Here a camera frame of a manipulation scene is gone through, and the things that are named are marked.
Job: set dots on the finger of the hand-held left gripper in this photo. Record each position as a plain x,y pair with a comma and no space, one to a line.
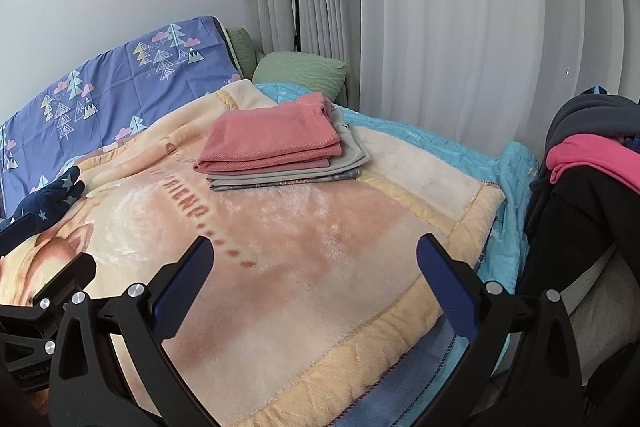
20,229
67,277

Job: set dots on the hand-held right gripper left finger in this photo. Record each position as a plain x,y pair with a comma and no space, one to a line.
182,287

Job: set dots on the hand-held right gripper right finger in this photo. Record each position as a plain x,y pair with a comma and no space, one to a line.
450,287

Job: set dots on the pink sweater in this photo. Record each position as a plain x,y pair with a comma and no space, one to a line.
270,137

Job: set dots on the navy star fleece blanket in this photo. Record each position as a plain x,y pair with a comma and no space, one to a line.
55,194

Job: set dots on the cream plush blanket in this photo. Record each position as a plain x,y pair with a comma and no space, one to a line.
300,247

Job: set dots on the black garment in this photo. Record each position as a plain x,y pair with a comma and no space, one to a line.
575,217

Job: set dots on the light blue quilt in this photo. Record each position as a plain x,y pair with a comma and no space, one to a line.
440,142

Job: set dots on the folded patterned grey garment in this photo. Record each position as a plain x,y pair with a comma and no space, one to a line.
300,183

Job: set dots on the blue tree print pillow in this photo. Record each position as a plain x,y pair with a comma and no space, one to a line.
100,82

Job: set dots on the folded light pink garment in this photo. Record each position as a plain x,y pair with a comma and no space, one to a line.
320,164

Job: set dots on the bright pink garment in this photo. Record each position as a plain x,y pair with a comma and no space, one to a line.
585,157

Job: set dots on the dark grey garment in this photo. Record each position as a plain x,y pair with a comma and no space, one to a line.
580,117

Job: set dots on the green quilted cushion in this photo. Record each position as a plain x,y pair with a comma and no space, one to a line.
242,49

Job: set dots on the green pillow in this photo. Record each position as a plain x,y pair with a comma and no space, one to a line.
300,69

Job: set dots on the white curtain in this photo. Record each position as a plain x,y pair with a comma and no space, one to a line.
450,7

